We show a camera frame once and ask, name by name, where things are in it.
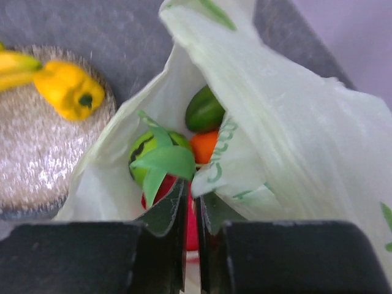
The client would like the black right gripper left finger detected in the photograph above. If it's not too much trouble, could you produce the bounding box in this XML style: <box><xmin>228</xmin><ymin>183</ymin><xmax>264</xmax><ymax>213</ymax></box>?
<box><xmin>130</xmin><ymin>179</ymin><xmax>189</xmax><ymax>293</ymax></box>

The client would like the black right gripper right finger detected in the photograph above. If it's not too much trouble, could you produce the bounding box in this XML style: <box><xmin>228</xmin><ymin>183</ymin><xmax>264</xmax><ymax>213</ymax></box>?
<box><xmin>195</xmin><ymin>192</ymin><xmax>246</xmax><ymax>293</ymax></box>

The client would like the red fake dragon fruit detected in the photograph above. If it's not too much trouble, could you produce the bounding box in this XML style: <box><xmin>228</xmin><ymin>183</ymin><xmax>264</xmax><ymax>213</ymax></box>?
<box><xmin>128</xmin><ymin>110</ymin><xmax>202</xmax><ymax>252</ymax></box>

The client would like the translucent green plastic bag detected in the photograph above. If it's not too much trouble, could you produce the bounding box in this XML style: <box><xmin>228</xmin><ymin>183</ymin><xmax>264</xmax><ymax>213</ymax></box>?
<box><xmin>56</xmin><ymin>1</ymin><xmax>391</xmax><ymax>277</ymax></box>

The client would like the yellow fake bell pepper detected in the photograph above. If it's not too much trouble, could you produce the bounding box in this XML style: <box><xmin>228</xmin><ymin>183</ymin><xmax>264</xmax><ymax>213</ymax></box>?
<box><xmin>33</xmin><ymin>60</ymin><xmax>105</xmax><ymax>121</ymax></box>

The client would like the yellow fake banana bunch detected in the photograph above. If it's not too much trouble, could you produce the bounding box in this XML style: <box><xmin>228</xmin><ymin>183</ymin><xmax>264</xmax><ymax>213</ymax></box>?
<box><xmin>1</xmin><ymin>43</ymin><xmax>42</xmax><ymax>91</ymax></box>

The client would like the orange fake orange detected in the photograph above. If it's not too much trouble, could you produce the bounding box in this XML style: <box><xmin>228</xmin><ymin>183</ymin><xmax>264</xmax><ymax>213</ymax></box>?
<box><xmin>190</xmin><ymin>130</ymin><xmax>219</xmax><ymax>164</ymax></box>

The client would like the green fake apple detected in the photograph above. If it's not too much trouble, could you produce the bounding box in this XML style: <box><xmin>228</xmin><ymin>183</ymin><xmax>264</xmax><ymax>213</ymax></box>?
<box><xmin>127</xmin><ymin>130</ymin><xmax>194</xmax><ymax>187</ymax></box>

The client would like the speckled glass plate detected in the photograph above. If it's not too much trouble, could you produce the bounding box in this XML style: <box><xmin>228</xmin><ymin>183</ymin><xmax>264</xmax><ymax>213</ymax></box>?
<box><xmin>1</xmin><ymin>45</ymin><xmax>116</xmax><ymax>220</ymax></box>

